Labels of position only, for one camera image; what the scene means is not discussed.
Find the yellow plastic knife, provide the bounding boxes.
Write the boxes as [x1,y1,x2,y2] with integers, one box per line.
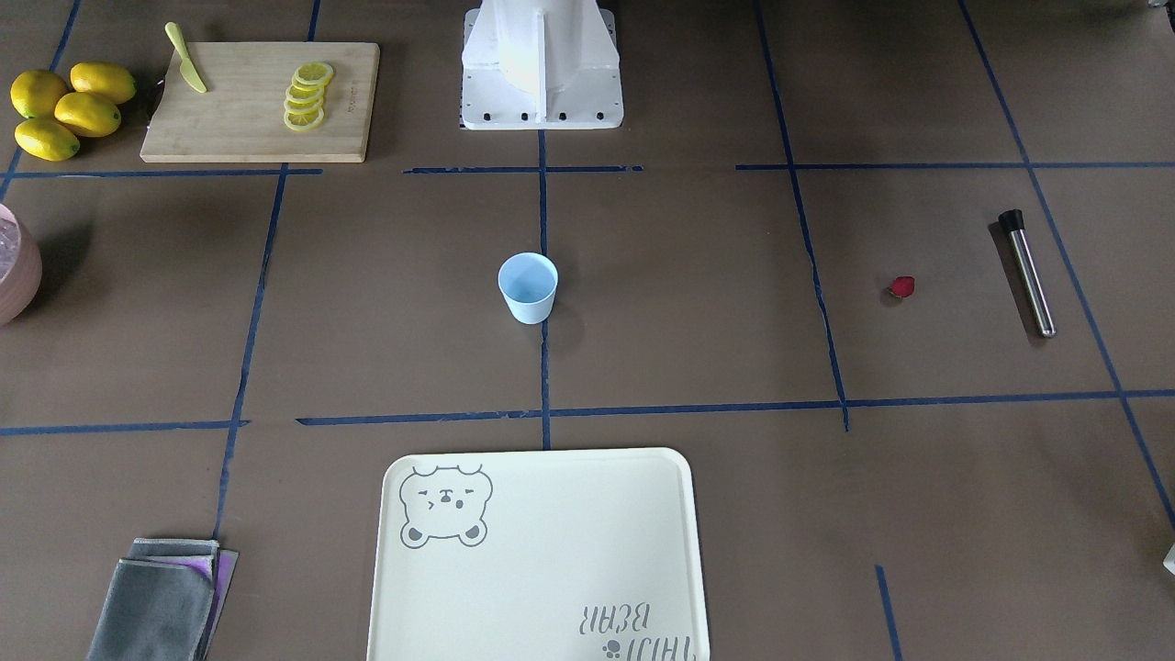
[165,21,208,94]

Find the bamboo cutting board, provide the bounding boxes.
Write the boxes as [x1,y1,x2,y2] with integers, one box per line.
[141,41,380,163]

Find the lemon slice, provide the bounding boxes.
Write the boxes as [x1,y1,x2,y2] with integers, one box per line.
[283,107,325,131]
[286,85,325,104]
[291,62,335,88]
[283,96,324,116]

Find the purple folded cloth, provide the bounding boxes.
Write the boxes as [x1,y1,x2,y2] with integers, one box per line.
[194,549,240,660]

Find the steel muddler black tip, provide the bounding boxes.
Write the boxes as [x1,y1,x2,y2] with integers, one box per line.
[998,208,1058,339]

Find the pink bowl of ice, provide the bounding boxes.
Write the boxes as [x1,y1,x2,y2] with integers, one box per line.
[1,205,42,326]

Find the whole yellow lemon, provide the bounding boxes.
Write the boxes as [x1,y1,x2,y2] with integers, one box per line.
[53,92,122,139]
[71,62,137,104]
[14,119,81,162]
[9,70,71,119]

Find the cream bear serving tray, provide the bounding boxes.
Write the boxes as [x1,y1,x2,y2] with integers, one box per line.
[365,447,711,660]

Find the grey folded cloth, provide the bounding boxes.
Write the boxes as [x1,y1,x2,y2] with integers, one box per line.
[85,537,221,660]

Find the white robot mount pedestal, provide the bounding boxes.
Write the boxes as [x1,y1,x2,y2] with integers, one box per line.
[459,1,625,131]

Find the light blue plastic cup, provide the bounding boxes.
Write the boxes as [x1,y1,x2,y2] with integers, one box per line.
[497,252,560,325]

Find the red strawberry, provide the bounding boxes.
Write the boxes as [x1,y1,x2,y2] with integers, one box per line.
[887,275,917,298]

